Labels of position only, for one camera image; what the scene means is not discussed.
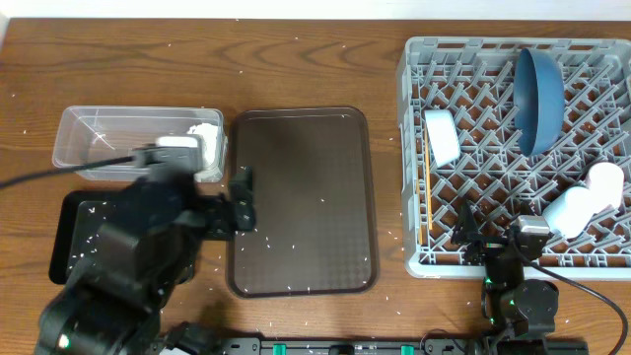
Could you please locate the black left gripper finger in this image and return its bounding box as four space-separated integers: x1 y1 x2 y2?
229 167 253 202
233 199 256 232

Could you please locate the white tissue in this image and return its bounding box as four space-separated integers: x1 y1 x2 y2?
187 123 219 171

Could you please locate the light blue cup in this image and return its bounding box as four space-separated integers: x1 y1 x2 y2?
542 186 596 240

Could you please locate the light blue rice bowl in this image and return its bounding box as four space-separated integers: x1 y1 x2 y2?
424 109 460 168

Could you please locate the pink cup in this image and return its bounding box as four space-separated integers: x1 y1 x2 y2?
585 162 625 213

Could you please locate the blue plate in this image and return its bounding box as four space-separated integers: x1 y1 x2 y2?
514 48 565 157

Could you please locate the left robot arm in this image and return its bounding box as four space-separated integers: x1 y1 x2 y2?
35 167 255 354

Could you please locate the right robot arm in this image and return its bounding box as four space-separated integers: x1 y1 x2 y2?
452 201 589 355

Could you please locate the grey dishwasher rack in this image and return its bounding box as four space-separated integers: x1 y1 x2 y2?
396 36 630 279

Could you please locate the dark brown serving tray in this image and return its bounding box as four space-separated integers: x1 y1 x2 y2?
227 106 379 299

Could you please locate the black bin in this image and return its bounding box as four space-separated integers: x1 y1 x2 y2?
48 190 118 285

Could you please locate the clear plastic bin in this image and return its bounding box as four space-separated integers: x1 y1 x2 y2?
52 106 228 182

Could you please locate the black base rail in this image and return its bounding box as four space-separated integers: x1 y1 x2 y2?
147 323 590 355

